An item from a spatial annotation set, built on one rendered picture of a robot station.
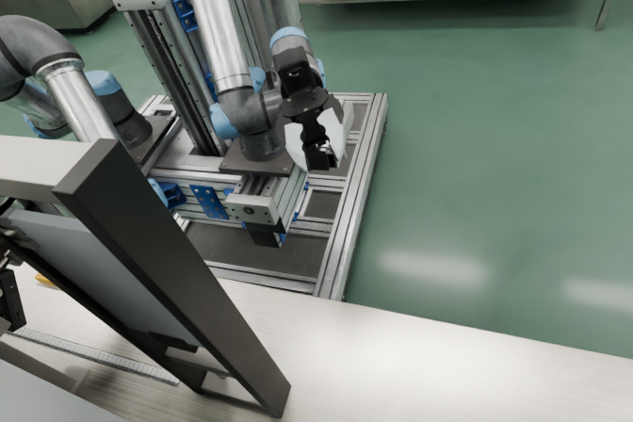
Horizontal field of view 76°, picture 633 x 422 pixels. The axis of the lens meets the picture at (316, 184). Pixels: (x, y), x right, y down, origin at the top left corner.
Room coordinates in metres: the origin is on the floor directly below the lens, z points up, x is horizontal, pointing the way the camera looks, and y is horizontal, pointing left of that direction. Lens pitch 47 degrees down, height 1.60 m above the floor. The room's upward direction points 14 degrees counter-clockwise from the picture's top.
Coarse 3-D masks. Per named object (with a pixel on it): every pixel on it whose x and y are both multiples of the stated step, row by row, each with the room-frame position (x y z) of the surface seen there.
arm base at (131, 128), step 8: (136, 112) 1.17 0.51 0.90; (128, 120) 1.13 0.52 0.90; (136, 120) 1.14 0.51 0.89; (144, 120) 1.17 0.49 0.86; (120, 128) 1.11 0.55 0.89; (128, 128) 1.11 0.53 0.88; (136, 128) 1.12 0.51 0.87; (144, 128) 1.14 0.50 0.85; (152, 128) 1.17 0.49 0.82; (120, 136) 1.10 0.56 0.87; (128, 136) 1.11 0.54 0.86; (136, 136) 1.11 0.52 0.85; (144, 136) 1.12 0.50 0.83; (128, 144) 1.09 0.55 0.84; (136, 144) 1.10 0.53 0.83
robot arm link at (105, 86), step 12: (96, 72) 1.20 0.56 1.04; (108, 72) 1.20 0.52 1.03; (96, 84) 1.12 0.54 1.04; (108, 84) 1.14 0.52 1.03; (120, 84) 1.19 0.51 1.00; (108, 96) 1.12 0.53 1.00; (120, 96) 1.14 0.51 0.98; (108, 108) 1.11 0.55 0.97; (120, 108) 1.13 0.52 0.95; (120, 120) 1.11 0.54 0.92
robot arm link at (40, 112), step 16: (0, 48) 0.82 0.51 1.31; (0, 64) 0.80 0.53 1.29; (16, 64) 0.81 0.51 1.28; (0, 80) 0.80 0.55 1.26; (16, 80) 0.83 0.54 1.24; (32, 80) 0.96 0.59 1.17; (0, 96) 0.83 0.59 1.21; (16, 96) 0.89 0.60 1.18; (32, 96) 0.93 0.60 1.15; (48, 96) 1.00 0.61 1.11; (32, 112) 0.96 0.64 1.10; (48, 112) 0.99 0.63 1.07; (32, 128) 1.05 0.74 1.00; (48, 128) 1.03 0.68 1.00; (64, 128) 1.05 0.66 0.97
